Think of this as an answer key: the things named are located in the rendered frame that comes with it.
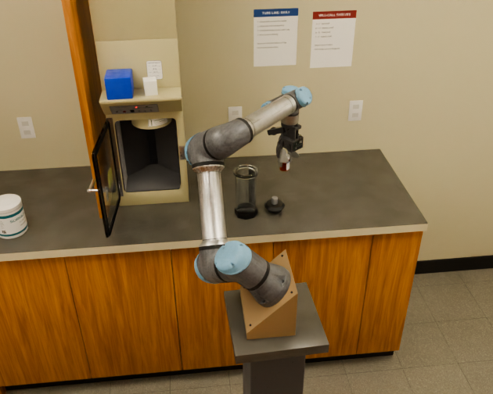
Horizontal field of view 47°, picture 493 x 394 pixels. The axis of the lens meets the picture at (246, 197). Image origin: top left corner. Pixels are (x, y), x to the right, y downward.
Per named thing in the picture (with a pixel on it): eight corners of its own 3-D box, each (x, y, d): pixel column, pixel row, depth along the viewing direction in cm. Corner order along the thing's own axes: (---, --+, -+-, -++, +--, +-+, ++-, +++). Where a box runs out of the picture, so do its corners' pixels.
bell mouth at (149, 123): (132, 113, 260) (131, 102, 257) (171, 111, 261) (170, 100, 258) (130, 130, 245) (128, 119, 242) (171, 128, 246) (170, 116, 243)
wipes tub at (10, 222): (1, 222, 253) (-8, 194, 245) (30, 220, 254) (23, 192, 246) (-7, 240, 242) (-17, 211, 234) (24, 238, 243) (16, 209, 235)
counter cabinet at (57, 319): (27, 306, 342) (-10, 178, 293) (361, 280, 360) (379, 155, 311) (-1, 400, 286) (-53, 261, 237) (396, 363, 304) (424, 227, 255)
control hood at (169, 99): (104, 112, 238) (101, 90, 232) (182, 109, 241) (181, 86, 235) (102, 124, 228) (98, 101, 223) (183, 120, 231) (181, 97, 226)
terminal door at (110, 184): (120, 198, 259) (108, 118, 238) (108, 239, 234) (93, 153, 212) (118, 198, 259) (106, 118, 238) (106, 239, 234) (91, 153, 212)
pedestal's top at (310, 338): (328, 352, 195) (329, 344, 192) (235, 364, 191) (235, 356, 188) (305, 289, 221) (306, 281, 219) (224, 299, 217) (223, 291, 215)
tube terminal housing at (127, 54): (123, 178, 284) (100, 23, 242) (188, 174, 287) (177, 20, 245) (119, 205, 263) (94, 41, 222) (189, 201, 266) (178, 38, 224)
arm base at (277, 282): (296, 284, 189) (276, 268, 184) (265, 315, 191) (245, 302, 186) (282, 260, 202) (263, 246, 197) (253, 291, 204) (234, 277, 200)
